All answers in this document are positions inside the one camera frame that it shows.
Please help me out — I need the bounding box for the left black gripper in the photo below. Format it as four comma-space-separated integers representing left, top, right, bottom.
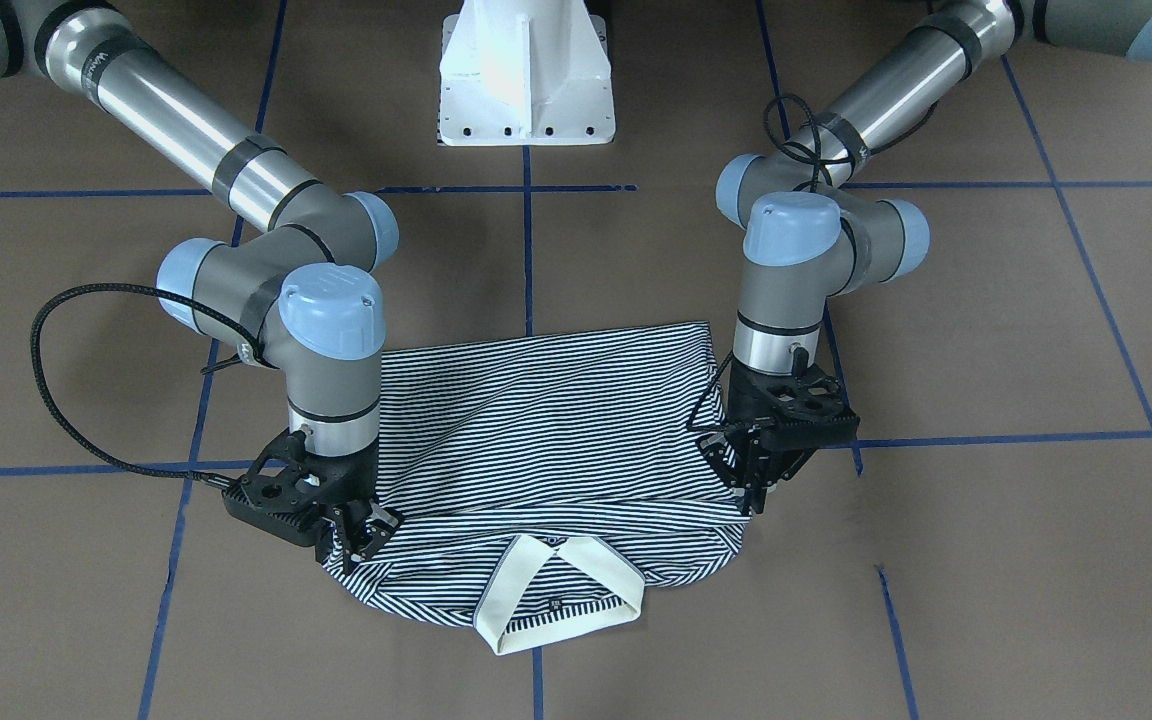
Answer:
698, 361, 823, 516

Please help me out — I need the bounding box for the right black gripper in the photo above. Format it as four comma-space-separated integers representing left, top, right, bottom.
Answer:
276, 430, 404, 577

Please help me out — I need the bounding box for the blue white striped polo shirt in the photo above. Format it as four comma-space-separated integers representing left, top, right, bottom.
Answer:
323, 323, 748, 655

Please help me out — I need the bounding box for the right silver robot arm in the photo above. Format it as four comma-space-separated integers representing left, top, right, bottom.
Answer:
0, 1, 402, 575

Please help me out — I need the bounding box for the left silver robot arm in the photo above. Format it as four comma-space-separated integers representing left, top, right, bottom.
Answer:
698, 1, 1152, 515

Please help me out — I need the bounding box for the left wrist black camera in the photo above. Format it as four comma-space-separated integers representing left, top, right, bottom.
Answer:
751, 364, 861, 448

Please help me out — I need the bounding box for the wrist black camera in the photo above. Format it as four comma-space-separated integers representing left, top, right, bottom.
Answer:
751, 364, 861, 448
221, 457, 324, 547

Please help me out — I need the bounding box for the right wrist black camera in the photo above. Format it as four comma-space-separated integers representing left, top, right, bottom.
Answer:
221, 457, 324, 547

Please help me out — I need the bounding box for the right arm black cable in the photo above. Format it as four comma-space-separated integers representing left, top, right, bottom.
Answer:
30, 285, 272, 491

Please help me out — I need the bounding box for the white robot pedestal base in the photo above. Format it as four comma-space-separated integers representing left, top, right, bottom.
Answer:
435, 1, 617, 147

